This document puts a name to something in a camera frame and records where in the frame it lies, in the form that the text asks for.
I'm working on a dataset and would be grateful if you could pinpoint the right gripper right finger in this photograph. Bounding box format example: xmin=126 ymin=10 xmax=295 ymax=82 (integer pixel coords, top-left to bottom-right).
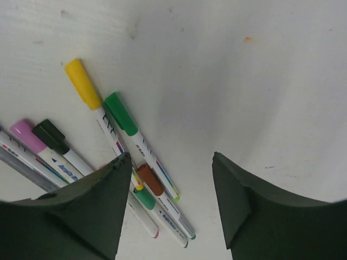
xmin=212 ymin=152 xmax=346 ymax=259

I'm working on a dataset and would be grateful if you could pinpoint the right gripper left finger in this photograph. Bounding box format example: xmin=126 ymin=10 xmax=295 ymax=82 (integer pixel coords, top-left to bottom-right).
xmin=1 ymin=152 xmax=131 ymax=259

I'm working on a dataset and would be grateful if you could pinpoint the dark green cap marker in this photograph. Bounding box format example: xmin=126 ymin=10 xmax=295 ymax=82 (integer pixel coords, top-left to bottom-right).
xmin=104 ymin=92 xmax=180 ymax=202

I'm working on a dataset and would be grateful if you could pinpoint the yellow cap marker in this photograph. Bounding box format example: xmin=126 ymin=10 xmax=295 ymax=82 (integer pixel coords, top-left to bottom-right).
xmin=64 ymin=58 xmax=144 ymax=191

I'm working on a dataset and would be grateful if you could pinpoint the pink cap marker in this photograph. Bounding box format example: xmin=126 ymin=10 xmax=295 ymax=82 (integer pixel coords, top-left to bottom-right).
xmin=127 ymin=192 xmax=159 ymax=239

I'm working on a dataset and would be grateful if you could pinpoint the brown cap marker right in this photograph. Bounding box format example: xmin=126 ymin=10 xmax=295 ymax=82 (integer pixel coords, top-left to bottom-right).
xmin=137 ymin=164 xmax=196 ymax=239

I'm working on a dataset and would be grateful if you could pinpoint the grey barrel marker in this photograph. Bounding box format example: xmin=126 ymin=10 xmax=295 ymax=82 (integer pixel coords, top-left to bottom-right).
xmin=1 ymin=128 xmax=68 ymax=192

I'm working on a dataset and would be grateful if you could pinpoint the black cap marker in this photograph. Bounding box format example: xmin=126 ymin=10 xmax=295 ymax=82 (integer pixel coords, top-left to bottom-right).
xmin=31 ymin=119 xmax=94 ymax=176

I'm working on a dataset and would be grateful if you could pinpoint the magenta cap marker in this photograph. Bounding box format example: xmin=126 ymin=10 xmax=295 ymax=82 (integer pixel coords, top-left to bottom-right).
xmin=10 ymin=120 xmax=83 ymax=183

